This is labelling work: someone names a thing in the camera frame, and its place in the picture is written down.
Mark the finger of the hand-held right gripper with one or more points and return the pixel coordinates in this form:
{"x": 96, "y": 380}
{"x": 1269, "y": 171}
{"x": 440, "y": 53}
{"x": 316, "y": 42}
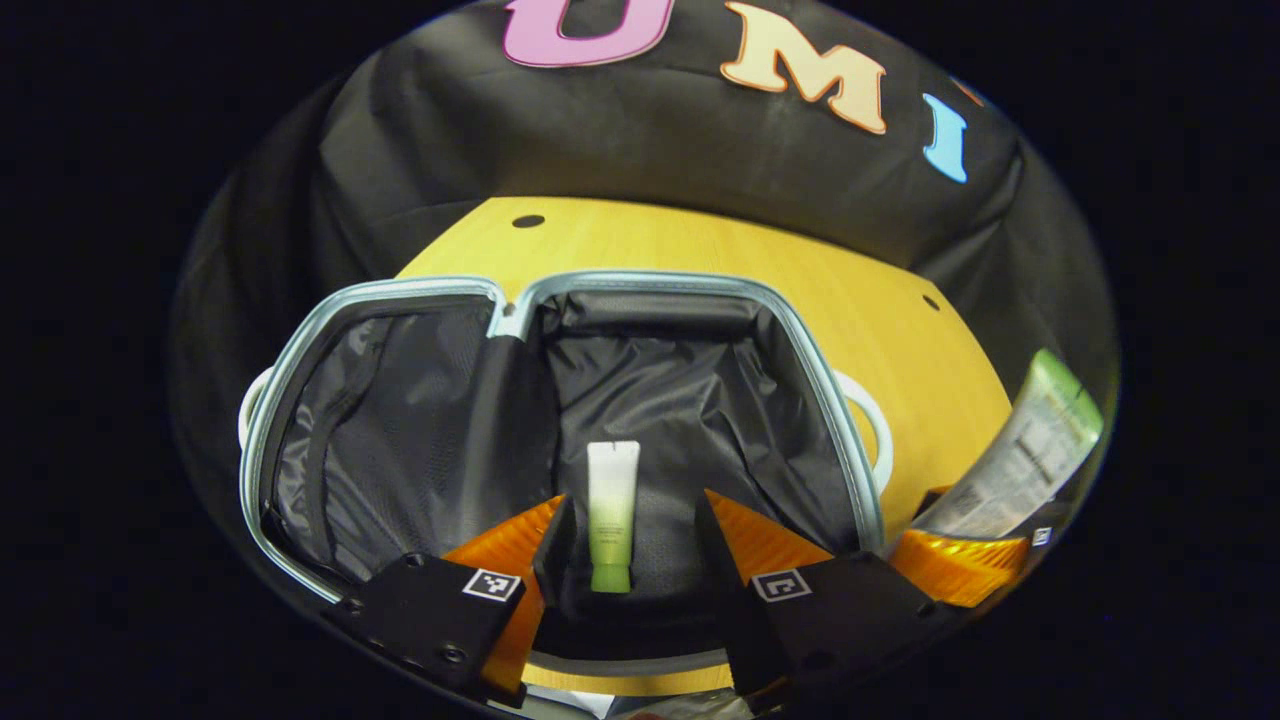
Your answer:
{"x": 930, "y": 500}
{"x": 960, "y": 570}

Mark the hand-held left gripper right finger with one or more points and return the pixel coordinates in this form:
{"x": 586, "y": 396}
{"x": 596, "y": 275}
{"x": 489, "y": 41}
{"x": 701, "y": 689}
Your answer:
{"x": 715, "y": 580}

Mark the black backdrop cloth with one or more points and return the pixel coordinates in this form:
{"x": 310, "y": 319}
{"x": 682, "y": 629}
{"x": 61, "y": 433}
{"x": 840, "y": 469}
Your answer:
{"x": 620, "y": 140}

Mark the small green white tube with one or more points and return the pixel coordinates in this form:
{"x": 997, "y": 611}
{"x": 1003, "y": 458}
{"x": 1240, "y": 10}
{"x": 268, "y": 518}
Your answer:
{"x": 612, "y": 500}

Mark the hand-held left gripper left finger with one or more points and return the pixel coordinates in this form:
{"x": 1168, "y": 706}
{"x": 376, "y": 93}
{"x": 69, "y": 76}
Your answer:
{"x": 553, "y": 560}

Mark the large green white tube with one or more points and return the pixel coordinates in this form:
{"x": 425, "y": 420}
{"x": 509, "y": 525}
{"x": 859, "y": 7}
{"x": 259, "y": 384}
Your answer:
{"x": 1030, "y": 450}

